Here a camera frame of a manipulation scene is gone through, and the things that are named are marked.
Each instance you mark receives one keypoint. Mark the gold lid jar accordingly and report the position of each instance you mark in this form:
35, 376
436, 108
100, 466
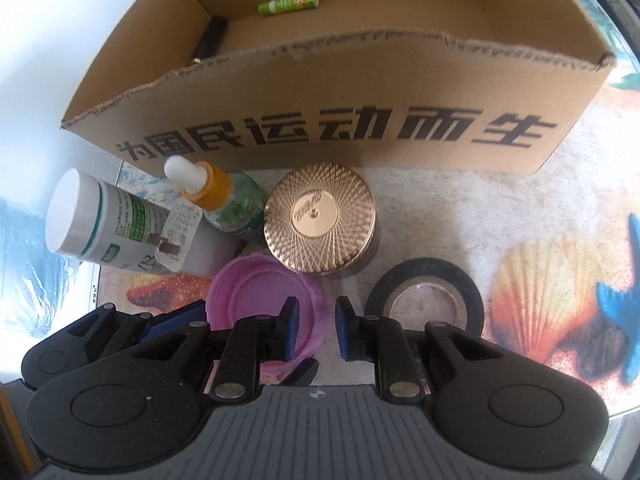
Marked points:
320, 215

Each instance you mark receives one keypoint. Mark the black cylindrical tube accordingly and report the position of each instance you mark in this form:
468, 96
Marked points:
210, 40

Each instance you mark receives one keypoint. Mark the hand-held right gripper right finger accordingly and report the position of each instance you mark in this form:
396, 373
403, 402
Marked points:
345, 330

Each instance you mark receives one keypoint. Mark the green lip balm tube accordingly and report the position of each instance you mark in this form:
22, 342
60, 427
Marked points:
287, 3

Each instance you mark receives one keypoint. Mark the black tape roll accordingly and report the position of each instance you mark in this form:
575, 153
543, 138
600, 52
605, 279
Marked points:
470, 300

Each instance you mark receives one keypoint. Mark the green dropper bottle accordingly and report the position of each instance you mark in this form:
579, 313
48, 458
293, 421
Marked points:
235, 205

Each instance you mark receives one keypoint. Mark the brown cardboard box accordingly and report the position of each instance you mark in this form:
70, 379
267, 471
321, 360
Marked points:
350, 85

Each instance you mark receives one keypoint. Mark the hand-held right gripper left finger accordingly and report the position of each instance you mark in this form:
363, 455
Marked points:
292, 330

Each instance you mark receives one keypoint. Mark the blue wrapped bundle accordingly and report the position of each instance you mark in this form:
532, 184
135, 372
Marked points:
30, 270

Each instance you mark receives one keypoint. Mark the purple plastic lid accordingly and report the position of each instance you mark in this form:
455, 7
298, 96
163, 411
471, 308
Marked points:
255, 285

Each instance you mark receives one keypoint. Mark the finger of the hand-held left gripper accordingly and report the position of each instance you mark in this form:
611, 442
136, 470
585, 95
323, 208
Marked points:
170, 326

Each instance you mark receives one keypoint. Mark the white pill bottle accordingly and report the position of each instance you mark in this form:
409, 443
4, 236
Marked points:
100, 220

